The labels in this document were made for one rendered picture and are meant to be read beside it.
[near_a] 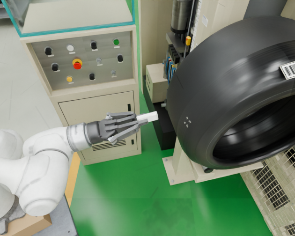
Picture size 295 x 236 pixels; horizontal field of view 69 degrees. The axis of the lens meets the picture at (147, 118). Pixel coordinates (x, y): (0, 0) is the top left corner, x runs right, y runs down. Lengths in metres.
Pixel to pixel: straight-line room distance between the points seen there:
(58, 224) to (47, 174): 0.66
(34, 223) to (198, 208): 1.23
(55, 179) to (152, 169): 1.46
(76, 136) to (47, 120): 1.85
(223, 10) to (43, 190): 0.83
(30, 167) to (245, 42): 0.67
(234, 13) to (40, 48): 0.92
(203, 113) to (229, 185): 1.47
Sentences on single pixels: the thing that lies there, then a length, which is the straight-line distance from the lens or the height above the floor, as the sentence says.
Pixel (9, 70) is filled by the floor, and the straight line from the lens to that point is 3.46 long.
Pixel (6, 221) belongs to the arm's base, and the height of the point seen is 0.78.
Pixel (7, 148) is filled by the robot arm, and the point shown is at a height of 0.98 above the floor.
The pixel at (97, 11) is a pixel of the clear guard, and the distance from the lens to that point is 1.13.
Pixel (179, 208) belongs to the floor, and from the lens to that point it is 1.90.
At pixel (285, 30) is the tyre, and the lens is 0.77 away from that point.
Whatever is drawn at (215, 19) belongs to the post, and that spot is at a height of 1.42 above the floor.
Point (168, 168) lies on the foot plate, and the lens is 2.00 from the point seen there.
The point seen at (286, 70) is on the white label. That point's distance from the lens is 0.65.
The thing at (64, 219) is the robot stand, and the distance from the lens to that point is 1.26.
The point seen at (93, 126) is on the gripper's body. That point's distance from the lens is 0.71.
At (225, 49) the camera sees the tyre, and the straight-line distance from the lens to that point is 0.70.
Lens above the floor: 1.81
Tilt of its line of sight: 51 degrees down
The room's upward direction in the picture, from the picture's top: straight up
